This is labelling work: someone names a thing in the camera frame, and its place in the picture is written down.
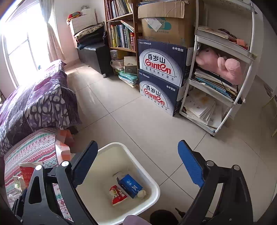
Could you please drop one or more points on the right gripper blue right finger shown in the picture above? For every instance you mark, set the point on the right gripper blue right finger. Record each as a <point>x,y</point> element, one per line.
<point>234,205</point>

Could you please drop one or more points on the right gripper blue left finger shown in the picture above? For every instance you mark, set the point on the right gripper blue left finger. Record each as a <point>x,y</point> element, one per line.
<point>52,198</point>

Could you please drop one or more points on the red white milk carton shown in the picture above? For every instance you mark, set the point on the red white milk carton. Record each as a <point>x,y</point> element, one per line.
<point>117,195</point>

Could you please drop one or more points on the blue snack box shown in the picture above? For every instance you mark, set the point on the blue snack box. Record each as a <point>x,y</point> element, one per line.
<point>129,185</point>

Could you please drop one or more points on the white tissue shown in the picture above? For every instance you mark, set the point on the white tissue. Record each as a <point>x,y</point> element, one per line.
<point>141,194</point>

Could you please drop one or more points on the white plastic trash bin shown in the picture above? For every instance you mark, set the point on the white plastic trash bin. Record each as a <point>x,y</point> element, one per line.
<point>112,161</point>

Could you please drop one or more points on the patterned striped table cloth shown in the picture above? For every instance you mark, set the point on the patterned striped table cloth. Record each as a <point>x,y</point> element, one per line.
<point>47,146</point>

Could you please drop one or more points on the purple patterned bed blanket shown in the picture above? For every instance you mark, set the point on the purple patterned bed blanket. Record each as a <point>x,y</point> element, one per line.
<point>45,102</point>

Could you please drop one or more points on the lower Ganten water carton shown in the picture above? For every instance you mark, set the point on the lower Ganten water carton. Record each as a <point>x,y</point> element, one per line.
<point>164,94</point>

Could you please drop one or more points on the ganten water carton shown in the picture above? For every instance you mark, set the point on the ganten water carton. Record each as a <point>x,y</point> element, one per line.
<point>164,94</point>
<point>164,60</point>

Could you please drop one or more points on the pink plush toy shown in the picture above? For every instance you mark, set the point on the pink plush toy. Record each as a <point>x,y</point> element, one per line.
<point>229,69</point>

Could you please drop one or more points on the stack of books on floor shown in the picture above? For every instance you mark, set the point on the stack of books on floor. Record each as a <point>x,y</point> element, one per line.
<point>130,79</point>

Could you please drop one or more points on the pink curtain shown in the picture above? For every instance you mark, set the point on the pink curtain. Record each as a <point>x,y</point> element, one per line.
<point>54,49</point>

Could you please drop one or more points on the upper Ganten water carton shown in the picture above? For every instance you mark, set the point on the upper Ganten water carton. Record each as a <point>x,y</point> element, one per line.
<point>164,60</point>

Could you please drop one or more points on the black storage bench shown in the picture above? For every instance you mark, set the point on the black storage bench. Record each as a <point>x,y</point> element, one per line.
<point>97,56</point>

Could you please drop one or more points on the white tiered shelf rack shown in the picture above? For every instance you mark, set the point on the white tiered shelf rack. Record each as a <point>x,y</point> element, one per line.
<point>229,28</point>

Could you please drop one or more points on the folded blankets stack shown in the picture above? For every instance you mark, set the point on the folded blankets stack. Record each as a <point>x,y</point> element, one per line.
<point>90,35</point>

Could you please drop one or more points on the white drawer cabinet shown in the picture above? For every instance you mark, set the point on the white drawer cabinet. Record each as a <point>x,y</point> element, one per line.
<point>87,18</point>

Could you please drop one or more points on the brown cardboard box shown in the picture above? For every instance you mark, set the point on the brown cardboard box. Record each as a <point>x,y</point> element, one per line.
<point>169,21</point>

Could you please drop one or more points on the wooden bookshelf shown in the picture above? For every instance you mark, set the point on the wooden bookshelf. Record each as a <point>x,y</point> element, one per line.
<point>124,29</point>

